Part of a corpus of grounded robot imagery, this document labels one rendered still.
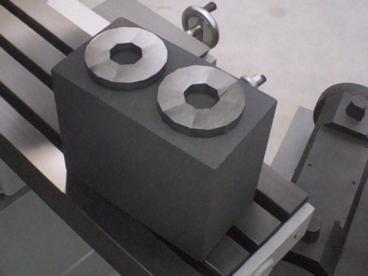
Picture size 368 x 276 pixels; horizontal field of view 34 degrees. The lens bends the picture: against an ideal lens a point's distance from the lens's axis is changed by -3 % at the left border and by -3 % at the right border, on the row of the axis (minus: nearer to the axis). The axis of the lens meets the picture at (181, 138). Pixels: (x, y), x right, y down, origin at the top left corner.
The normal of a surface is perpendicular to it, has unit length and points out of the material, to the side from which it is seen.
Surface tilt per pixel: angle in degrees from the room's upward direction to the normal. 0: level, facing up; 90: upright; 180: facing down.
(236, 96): 0
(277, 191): 0
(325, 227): 0
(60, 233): 90
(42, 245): 90
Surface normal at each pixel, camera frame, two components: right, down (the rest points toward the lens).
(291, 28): 0.05, -0.64
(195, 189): -0.60, 0.60
